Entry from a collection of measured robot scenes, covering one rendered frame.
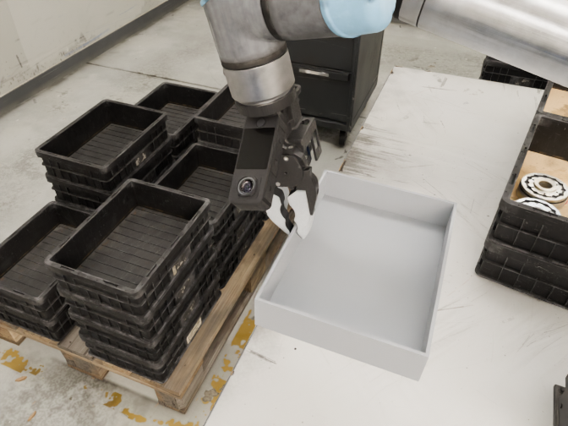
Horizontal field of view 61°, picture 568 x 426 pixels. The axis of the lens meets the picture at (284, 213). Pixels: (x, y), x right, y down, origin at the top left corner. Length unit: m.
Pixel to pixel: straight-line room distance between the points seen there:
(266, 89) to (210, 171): 1.45
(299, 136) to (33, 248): 1.53
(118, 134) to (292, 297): 1.54
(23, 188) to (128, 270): 1.41
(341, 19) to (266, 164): 0.18
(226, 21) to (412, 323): 0.41
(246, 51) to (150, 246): 1.08
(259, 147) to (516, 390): 0.70
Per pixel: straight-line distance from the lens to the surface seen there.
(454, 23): 0.58
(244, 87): 0.54
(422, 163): 1.51
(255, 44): 0.52
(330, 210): 0.75
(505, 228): 1.10
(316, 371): 0.98
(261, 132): 0.57
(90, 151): 2.02
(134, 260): 1.51
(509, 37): 0.57
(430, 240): 0.74
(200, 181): 1.93
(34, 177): 2.86
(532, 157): 1.40
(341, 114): 2.67
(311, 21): 0.48
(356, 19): 0.47
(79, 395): 1.88
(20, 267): 1.95
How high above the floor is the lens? 1.55
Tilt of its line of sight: 42 degrees down
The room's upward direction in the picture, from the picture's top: straight up
